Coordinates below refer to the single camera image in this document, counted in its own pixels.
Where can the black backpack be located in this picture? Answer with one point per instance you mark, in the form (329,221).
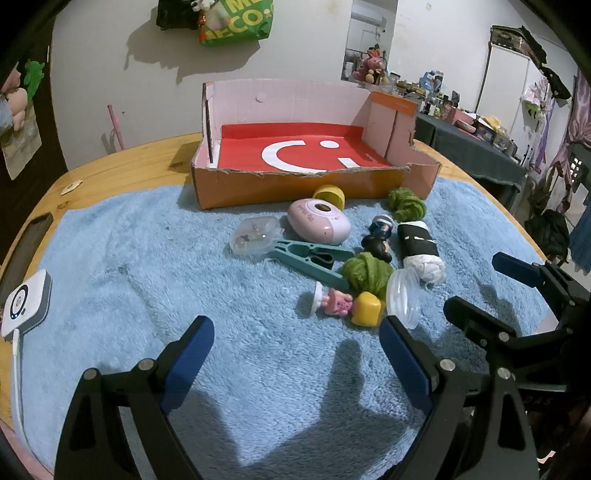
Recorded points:
(549,235)

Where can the clear plastic case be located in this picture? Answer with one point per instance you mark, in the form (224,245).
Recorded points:
(254,235)

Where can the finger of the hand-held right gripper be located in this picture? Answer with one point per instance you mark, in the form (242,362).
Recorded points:
(515,272)
(475,321)

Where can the white fabric wardrobe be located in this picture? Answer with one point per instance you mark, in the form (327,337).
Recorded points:
(508,78)

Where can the blue fluffy towel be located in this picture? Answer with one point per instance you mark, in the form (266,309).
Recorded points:
(138,277)

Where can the dark-clothed side table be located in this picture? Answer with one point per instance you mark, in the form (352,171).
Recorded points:
(461,147)

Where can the pink stick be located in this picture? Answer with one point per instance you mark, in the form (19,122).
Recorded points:
(116,129)

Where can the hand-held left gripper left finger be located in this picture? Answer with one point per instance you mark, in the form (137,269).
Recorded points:
(189,364)

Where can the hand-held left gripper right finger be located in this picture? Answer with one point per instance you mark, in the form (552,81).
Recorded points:
(406,364)

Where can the small beige sticker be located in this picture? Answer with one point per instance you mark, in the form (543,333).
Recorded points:
(71,186)

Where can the teal clothespin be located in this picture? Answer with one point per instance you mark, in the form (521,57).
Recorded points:
(295,256)

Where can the green plush toy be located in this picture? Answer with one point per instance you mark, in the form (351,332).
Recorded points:
(34,76)

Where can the pink plush toy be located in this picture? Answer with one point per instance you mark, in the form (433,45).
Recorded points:
(14,81)

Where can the dark wooden door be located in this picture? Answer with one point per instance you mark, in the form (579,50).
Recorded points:
(46,138)

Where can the wall mirror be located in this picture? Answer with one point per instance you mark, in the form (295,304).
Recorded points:
(369,27)

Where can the yellow plastic capsule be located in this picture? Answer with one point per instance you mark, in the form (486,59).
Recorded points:
(328,194)

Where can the pink round device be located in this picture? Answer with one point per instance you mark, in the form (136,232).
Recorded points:
(318,226)

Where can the peach plush toy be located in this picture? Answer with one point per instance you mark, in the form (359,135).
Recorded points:
(17,110)

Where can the pink rabbit plush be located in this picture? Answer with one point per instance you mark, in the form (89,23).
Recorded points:
(371,64)

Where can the cardboard box with red floor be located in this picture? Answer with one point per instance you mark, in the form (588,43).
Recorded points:
(286,189)

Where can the beige paper bag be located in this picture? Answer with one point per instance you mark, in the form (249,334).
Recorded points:
(23,152)

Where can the white square device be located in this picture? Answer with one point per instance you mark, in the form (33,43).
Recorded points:
(25,304)

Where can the black-haired toy figurine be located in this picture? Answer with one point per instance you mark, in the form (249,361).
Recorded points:
(378,244)

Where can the purple curtain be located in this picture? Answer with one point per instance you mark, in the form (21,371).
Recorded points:
(572,120)

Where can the green hanging bag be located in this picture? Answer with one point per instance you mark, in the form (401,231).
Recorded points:
(240,23)

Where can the green knitted ball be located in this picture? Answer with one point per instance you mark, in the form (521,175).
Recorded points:
(406,205)
(367,272)

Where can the row of toys and boxes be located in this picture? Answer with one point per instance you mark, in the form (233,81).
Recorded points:
(461,110)

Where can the black and white cloth roll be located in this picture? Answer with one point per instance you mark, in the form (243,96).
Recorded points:
(418,244)

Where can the pink and yellow toy figurine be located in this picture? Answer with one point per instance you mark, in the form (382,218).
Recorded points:
(339,302)

